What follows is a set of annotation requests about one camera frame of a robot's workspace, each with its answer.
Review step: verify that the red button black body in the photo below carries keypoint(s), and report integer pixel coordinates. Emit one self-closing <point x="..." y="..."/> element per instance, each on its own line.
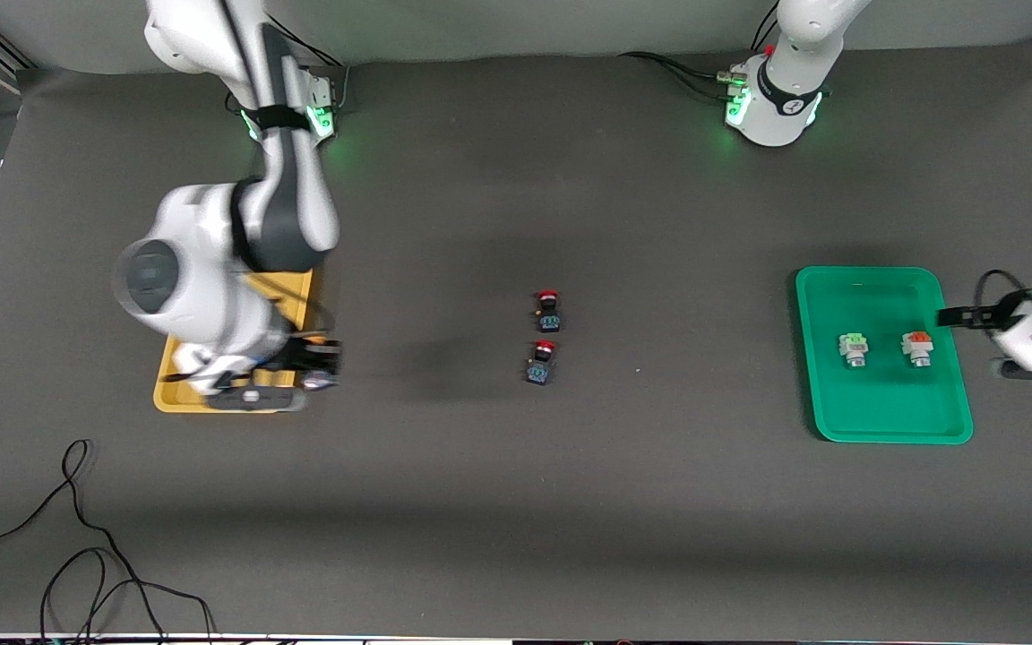
<point x="540" y="367"/>
<point x="549" y="315"/>

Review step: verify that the white button green contact block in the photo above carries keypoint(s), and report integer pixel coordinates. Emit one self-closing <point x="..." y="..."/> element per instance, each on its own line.
<point x="854" y="348"/>

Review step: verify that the green plastic tray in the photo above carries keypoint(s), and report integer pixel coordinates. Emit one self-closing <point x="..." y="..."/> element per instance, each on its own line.
<point x="883" y="408"/>

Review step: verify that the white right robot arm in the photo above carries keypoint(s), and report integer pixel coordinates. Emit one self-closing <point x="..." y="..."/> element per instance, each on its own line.
<point x="202" y="269"/>

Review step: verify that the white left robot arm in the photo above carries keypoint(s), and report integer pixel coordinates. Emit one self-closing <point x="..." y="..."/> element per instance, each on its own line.
<point x="780" y="98"/>

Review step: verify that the white button orange contact block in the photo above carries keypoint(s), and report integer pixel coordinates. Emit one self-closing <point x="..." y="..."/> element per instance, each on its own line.
<point x="917" y="348"/>

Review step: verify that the yellow plastic tray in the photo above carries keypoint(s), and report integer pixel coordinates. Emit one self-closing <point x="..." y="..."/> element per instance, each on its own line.
<point x="299" y="309"/>

